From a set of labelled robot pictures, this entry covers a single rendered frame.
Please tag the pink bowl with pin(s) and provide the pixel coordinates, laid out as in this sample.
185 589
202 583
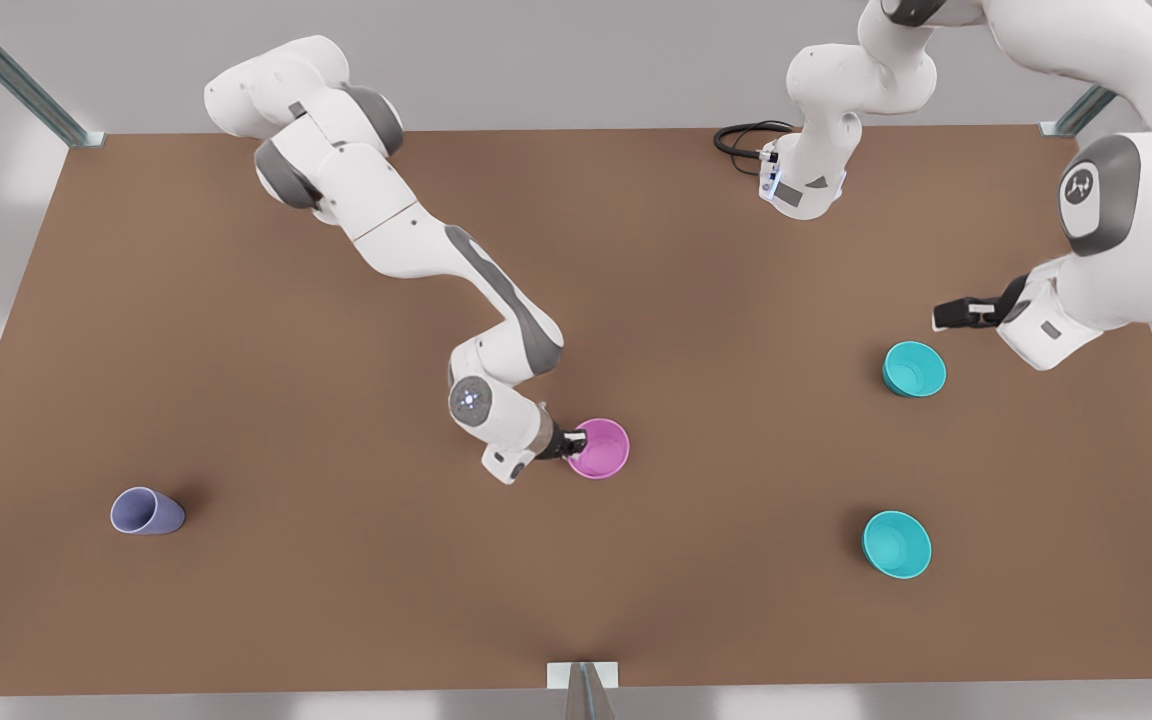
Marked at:
600 450

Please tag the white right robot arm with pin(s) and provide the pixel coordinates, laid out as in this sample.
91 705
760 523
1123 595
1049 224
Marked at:
376 205

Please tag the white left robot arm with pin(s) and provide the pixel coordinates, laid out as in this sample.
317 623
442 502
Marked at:
1126 230

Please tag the teal bowl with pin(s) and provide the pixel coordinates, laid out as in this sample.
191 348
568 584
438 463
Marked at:
916 368
897 544

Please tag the lavender cup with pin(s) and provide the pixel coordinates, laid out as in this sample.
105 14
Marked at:
146 512

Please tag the silver frame post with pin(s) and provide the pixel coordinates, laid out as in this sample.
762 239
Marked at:
6 68
586 688
1116 75

